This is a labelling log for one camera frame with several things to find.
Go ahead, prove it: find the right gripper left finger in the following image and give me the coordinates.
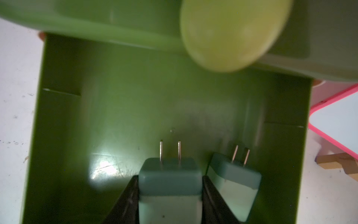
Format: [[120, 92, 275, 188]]
[[102, 175, 139, 224]]

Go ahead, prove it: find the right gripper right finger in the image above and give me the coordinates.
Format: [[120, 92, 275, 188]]
[[202, 175, 240, 224]]

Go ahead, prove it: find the green plug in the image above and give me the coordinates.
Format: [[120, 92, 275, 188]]
[[139, 141, 203, 224], [207, 146, 262, 222]]

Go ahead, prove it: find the green drawer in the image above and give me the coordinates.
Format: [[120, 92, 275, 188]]
[[21, 35, 311, 224]]

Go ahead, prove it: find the yellow green drawer cabinet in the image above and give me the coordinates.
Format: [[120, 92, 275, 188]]
[[1, 1, 358, 82]]

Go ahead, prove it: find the wooden whiteboard stand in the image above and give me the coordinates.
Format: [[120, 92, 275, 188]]
[[315, 153, 358, 181]]

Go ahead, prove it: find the pink framed whiteboard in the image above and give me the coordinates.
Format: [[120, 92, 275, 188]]
[[308, 84, 358, 159]]

